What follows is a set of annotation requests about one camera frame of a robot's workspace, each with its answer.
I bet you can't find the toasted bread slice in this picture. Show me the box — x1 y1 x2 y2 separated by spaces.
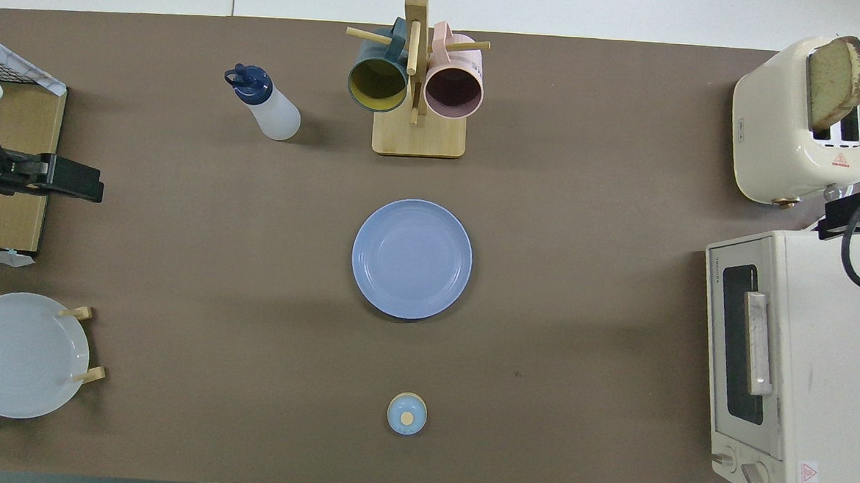
805 34 860 135

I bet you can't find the translucent bottle with blue cap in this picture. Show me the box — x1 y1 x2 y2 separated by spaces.
221 62 304 143

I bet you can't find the pale grey plate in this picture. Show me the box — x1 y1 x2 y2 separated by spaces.
0 291 93 423

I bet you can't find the blue round plate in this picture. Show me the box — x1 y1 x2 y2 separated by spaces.
348 196 476 323

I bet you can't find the cream two-slot toaster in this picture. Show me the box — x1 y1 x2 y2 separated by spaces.
726 31 860 212

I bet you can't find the white checked cloth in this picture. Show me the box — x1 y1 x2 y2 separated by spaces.
0 30 70 270

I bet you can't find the white toaster oven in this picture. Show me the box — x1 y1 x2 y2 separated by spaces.
693 225 860 483

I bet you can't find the brown table mat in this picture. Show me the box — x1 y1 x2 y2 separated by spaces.
0 4 860 483

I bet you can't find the dark teal mug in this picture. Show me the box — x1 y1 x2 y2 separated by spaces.
345 14 413 115

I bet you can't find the wooden mug tree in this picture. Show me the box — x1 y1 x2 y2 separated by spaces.
340 0 493 161

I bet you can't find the pink mug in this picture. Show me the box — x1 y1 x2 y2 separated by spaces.
422 20 489 122

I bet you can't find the wooden shelf with wire basket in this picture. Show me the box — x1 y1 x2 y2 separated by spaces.
0 57 70 256

